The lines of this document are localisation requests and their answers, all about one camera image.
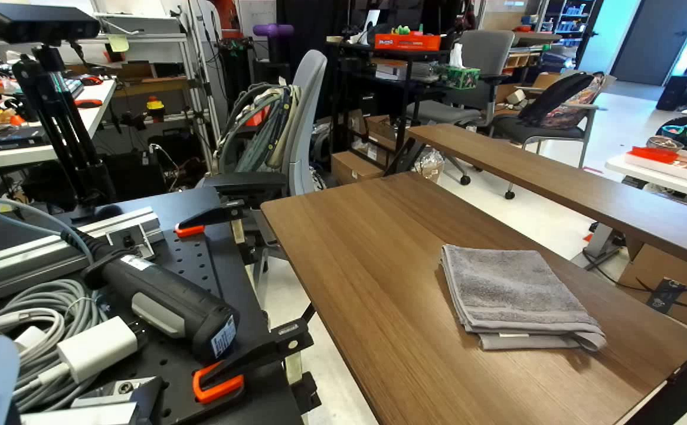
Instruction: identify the grey towel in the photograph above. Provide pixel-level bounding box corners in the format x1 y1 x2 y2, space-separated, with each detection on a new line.
440 243 606 352

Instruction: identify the grey office chair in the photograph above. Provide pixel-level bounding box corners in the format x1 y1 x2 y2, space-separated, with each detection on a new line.
200 50 328 206

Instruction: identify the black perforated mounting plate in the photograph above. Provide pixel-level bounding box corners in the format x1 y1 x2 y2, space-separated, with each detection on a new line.
114 249 269 425

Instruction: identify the black handheld scanner device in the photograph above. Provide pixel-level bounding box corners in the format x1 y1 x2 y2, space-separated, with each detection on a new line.
85 254 239 364

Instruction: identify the orange black clamp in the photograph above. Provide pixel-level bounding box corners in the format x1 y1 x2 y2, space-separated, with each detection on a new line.
191 306 315 406

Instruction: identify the black mesh chair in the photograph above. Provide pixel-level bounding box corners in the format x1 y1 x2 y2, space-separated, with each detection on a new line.
488 70 610 160

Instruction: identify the black tripod stand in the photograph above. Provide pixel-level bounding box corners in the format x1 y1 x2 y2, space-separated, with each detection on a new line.
13 43 116 208

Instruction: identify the white power adapter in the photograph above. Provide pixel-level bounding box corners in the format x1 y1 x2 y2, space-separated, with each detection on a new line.
56 317 138 383

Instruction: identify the long wooden bench table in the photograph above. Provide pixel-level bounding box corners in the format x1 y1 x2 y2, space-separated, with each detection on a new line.
407 122 687 259

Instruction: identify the cardboard box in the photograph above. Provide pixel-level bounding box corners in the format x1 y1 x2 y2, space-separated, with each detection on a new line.
619 246 687 322

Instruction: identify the white side table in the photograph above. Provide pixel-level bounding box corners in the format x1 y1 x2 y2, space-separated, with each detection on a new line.
606 151 687 196

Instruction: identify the aluminium extrusion rail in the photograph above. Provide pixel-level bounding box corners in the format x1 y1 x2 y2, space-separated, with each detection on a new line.
0 208 164 298

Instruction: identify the grey cable bundle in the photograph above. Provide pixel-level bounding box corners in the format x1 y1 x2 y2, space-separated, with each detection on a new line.
0 276 114 413

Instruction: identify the black camera on stand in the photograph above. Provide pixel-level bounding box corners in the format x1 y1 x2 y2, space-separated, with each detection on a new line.
0 1 99 45

